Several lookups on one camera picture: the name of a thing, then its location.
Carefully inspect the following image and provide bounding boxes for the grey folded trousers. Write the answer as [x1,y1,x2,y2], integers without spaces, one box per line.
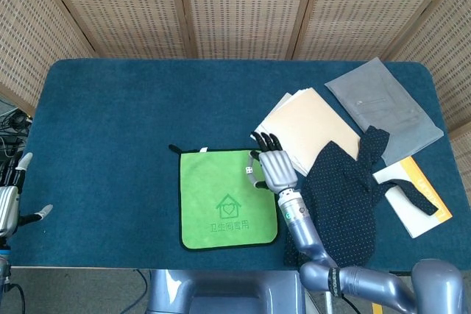
[324,57,445,165]

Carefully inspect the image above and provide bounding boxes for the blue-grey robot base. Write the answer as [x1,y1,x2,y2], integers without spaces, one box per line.
[146,268,307,314]

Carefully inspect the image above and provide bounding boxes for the beige folded cloth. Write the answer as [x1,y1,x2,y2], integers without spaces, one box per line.
[249,87,362,177]

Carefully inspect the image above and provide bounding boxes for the black cable bundle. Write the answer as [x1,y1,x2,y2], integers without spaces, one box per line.
[0,99,35,160]

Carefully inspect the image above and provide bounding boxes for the dark blue table cloth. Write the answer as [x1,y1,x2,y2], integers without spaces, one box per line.
[7,58,471,273]

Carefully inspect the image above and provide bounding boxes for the navy dotted garment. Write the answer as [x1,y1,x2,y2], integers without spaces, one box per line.
[283,125,439,268]

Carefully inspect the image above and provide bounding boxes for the woven bamboo folding screen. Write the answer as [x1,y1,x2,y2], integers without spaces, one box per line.
[0,0,471,182]

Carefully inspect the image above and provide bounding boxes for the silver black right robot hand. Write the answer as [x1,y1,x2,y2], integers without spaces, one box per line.
[245,131,298,194]

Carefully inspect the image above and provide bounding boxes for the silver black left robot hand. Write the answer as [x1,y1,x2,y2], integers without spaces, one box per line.
[0,151,54,238]

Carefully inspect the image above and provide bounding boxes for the green cleaning cloth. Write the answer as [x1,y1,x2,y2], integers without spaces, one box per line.
[168,143,280,253]

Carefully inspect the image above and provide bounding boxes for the blue floor cable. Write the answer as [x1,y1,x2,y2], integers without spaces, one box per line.
[130,268,151,314]

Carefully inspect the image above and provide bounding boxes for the yellow and white book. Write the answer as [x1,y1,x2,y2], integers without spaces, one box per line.
[372,155,453,238]

